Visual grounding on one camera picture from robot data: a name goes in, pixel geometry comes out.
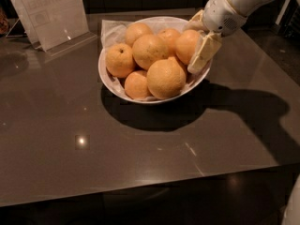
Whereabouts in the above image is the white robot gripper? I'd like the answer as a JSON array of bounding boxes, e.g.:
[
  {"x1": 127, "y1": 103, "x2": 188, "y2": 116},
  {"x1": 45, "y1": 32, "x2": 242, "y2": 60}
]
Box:
[{"x1": 183, "y1": 0, "x2": 247, "y2": 74}]

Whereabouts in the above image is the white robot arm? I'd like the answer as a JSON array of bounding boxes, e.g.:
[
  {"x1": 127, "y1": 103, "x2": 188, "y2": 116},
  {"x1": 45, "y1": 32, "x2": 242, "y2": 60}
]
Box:
[{"x1": 185, "y1": 0, "x2": 300, "y2": 74}]

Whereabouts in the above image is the white ceramic bowl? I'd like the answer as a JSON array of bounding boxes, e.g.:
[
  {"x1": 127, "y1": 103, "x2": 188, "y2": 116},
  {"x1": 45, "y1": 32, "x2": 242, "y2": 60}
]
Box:
[{"x1": 97, "y1": 16, "x2": 215, "y2": 105}]

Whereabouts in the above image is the large front orange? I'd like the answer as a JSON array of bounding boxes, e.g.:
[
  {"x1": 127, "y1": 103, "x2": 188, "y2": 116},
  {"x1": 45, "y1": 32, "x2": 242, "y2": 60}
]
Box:
[{"x1": 147, "y1": 56, "x2": 187, "y2": 99}]

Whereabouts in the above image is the small front left orange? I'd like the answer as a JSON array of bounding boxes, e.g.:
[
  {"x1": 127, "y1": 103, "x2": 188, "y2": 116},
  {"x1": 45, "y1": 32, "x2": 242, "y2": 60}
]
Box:
[{"x1": 124, "y1": 70, "x2": 151, "y2": 99}]

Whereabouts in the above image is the left orange with stem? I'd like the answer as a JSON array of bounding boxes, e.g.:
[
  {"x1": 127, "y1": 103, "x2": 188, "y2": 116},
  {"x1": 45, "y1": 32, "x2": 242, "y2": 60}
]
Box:
[{"x1": 105, "y1": 43, "x2": 136, "y2": 78}]

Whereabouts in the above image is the clear acrylic sign holder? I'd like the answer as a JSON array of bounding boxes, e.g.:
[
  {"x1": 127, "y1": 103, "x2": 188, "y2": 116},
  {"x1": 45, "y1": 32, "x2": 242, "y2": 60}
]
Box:
[{"x1": 10, "y1": 0, "x2": 96, "y2": 55}]

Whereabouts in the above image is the brown object at left edge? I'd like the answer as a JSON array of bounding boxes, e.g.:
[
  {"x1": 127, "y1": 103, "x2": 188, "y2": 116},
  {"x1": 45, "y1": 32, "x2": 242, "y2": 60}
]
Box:
[{"x1": 0, "y1": 7, "x2": 9, "y2": 36}]

